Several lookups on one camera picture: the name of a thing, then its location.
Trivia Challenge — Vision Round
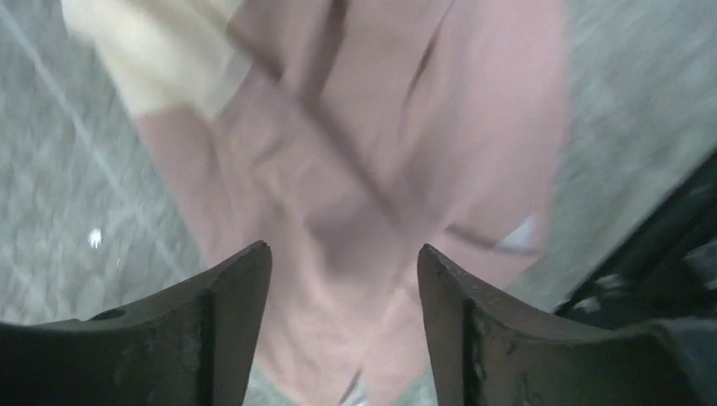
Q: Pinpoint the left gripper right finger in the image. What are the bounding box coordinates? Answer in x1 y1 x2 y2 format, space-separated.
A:
418 245 716 405

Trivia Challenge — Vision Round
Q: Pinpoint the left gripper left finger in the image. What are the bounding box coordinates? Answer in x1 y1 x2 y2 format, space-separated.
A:
1 241 271 405

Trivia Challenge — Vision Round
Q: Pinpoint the pink beige underwear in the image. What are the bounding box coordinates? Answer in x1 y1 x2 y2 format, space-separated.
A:
62 1 568 405

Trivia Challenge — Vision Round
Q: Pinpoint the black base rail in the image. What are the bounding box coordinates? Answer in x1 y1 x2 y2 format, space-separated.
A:
555 153 716 330

